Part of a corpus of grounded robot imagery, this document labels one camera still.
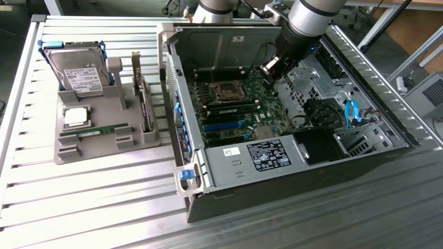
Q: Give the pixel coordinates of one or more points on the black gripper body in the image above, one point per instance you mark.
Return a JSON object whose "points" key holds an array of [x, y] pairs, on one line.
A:
{"points": [[293, 45]]}

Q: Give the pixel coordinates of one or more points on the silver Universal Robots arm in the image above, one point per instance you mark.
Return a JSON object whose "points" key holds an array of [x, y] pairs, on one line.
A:
{"points": [[307, 15]]}

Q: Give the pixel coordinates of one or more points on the green RAM stick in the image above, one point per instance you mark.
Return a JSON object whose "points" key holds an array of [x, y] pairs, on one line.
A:
{"points": [[95, 130], [233, 109]]}

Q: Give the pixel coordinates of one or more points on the green motherboard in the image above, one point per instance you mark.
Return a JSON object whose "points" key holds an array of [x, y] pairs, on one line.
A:
{"points": [[257, 103]]}

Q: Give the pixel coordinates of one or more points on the silver chipset heatsink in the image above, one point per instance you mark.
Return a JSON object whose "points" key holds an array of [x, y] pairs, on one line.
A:
{"points": [[264, 133]]}

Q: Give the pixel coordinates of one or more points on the blue expansion slot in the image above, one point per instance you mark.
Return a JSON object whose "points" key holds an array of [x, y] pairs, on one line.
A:
{"points": [[221, 126]]}

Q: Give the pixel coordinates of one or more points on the black plastic shroud box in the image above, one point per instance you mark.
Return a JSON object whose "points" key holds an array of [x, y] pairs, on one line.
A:
{"points": [[317, 147]]}

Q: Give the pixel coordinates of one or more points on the white power strip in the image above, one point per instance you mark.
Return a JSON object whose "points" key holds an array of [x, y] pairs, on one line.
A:
{"points": [[402, 83]]}

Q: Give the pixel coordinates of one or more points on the metal disk bay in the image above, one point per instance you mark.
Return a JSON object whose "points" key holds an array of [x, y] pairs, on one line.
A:
{"points": [[363, 140]]}

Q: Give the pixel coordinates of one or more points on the grey power supply unit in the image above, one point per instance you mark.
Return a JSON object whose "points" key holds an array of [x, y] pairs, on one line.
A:
{"points": [[241, 160]]}

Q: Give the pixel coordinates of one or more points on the grey computer tower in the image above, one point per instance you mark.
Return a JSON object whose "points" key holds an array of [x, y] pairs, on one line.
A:
{"points": [[426, 96]]}

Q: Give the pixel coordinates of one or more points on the open black PC case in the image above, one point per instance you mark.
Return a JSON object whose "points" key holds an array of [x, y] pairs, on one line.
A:
{"points": [[346, 181]]}

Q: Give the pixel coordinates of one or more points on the blue case latch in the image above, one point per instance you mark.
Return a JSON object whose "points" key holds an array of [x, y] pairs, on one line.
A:
{"points": [[185, 175]]}

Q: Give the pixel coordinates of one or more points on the silver hard disk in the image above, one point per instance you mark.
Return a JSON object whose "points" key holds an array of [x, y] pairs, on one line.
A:
{"points": [[79, 72]]}

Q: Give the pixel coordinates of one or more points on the grey parts rack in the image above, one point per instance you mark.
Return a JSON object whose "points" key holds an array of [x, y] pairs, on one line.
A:
{"points": [[100, 147]]}

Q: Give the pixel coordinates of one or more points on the silver CPU chip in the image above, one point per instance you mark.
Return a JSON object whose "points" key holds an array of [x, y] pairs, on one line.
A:
{"points": [[76, 116]]}

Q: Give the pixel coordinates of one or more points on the blue disk caddy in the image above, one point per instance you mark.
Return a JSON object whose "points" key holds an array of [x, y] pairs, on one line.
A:
{"points": [[43, 49]]}

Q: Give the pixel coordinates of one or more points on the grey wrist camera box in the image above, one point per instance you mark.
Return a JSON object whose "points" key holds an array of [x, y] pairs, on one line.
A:
{"points": [[275, 14]]}

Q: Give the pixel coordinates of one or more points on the CPU socket with metal frame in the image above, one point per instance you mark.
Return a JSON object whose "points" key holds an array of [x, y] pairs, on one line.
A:
{"points": [[228, 91]]}

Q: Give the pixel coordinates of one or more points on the wooden desk with metal frame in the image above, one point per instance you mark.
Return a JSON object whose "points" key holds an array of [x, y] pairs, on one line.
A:
{"points": [[408, 26]]}

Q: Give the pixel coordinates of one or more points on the graphics card with metal bracket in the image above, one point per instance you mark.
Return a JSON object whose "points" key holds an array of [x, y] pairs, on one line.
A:
{"points": [[143, 98]]}

